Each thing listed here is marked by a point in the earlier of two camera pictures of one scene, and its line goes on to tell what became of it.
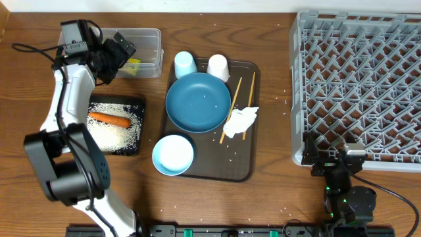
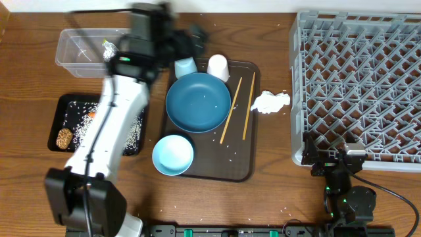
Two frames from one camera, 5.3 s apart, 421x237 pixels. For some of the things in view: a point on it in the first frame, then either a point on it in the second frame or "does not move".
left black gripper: [112, 47] -> [197, 47]
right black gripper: [312, 157] does not move
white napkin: [240, 120] -> [267, 102]
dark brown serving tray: [218, 158] does not move
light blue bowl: [172, 155] does not move
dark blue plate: [198, 103] does not move
